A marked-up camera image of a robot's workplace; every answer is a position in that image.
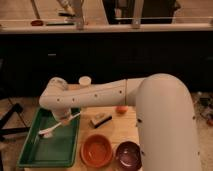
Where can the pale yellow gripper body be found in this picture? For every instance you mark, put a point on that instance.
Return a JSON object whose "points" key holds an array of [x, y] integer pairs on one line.
{"points": [[65, 117]]}

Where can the white black dish brush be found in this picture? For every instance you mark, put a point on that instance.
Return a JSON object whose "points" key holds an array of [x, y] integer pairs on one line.
{"points": [[48, 131]]}

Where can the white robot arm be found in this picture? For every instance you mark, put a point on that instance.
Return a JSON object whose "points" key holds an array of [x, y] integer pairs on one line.
{"points": [[164, 114]]}

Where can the green plastic tray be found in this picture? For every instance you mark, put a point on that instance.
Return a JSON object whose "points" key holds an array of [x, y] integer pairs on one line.
{"points": [[56, 151]]}

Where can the white cup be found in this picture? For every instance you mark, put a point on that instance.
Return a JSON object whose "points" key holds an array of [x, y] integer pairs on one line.
{"points": [[84, 81]]}

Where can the orange bowl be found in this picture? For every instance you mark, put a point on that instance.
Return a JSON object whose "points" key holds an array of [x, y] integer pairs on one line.
{"points": [[96, 151]]}

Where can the black tripod stand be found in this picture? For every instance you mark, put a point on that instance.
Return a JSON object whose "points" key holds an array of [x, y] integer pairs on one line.
{"points": [[15, 108]]}

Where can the wooden table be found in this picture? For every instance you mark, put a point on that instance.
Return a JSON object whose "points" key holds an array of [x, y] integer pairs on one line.
{"points": [[123, 128]]}

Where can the orange fruit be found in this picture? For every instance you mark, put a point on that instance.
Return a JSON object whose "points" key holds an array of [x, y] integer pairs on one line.
{"points": [[121, 109]]}

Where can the dark purple bowl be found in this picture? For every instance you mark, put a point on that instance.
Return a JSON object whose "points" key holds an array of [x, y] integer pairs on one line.
{"points": [[127, 156]]}

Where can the red bowl on counter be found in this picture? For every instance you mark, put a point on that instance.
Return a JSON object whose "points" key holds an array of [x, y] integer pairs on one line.
{"points": [[37, 23]]}

